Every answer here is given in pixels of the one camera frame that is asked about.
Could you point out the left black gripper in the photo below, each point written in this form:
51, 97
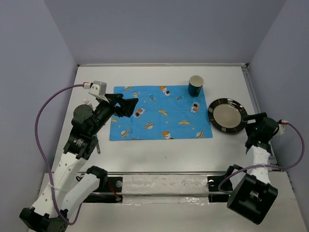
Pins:
127, 106

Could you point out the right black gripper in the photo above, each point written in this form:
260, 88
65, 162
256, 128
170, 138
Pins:
256, 117

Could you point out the black rimmed cream plate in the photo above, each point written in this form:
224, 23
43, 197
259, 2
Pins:
227, 115

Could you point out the blue space-print cloth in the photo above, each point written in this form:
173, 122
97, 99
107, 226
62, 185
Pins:
162, 113

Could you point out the teal cup cream inside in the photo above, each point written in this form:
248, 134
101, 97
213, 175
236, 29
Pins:
195, 85

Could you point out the silver fork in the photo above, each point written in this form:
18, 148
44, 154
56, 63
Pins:
86, 101

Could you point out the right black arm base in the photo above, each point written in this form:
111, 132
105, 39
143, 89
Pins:
213, 181

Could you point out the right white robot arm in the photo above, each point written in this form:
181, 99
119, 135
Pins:
254, 195

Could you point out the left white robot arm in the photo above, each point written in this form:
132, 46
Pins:
62, 197

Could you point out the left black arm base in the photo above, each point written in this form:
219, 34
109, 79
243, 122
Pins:
111, 192

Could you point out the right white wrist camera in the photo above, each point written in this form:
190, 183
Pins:
282, 127

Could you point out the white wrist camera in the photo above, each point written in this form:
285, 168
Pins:
282, 127
97, 89

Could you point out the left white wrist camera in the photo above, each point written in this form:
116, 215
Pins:
97, 89

